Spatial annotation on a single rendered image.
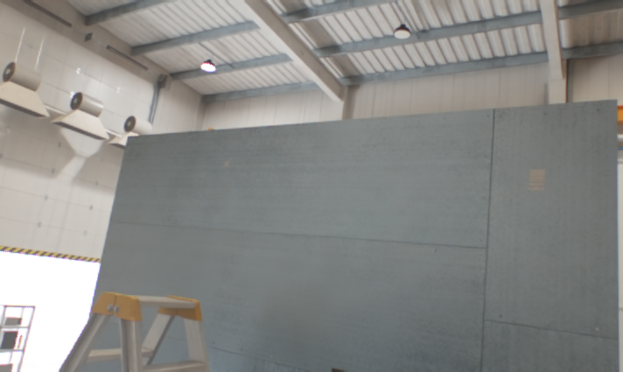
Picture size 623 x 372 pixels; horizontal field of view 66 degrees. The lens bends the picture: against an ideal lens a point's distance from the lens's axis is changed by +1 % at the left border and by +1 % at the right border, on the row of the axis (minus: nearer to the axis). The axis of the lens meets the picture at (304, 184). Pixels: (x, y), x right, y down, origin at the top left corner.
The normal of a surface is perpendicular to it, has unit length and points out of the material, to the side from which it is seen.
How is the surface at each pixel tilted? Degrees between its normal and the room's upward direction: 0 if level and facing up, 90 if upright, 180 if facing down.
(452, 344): 90
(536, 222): 90
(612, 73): 90
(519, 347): 90
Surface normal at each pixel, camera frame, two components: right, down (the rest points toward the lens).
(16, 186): 0.85, 0.00
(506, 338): -0.51, -0.25
